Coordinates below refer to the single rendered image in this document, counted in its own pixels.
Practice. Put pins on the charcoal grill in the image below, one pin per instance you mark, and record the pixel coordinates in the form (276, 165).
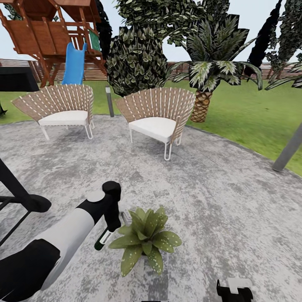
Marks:
(19, 79)

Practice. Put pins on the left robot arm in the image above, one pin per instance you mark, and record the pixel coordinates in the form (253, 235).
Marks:
(41, 261)

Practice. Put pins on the pot plant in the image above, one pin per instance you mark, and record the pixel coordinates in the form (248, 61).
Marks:
(144, 238)

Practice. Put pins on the garden chair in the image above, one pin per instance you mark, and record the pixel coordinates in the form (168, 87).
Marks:
(158, 113)
(59, 105)

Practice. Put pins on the insectifuge atomizer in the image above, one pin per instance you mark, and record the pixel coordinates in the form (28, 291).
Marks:
(103, 239)

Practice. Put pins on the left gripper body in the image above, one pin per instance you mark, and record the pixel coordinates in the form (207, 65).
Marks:
(112, 220)

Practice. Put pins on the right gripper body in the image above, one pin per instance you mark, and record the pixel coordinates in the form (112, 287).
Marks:
(227, 296)

